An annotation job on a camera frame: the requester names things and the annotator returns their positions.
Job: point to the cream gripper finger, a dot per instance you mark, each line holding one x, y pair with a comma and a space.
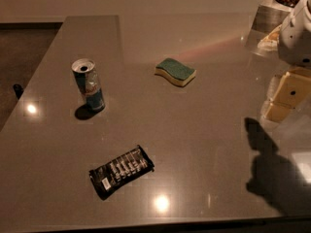
294, 87
273, 87

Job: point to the green and yellow sponge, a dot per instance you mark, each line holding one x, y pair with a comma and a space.
175, 72

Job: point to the black rxbar chocolate wrapper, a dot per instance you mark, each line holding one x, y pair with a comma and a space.
108, 178

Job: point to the metal dispenser with coffee beans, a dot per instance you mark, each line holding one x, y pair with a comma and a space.
269, 15

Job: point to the silver blue drink can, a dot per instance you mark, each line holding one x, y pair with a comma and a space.
88, 83

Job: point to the small black object at table edge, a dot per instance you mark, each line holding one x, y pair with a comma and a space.
18, 89

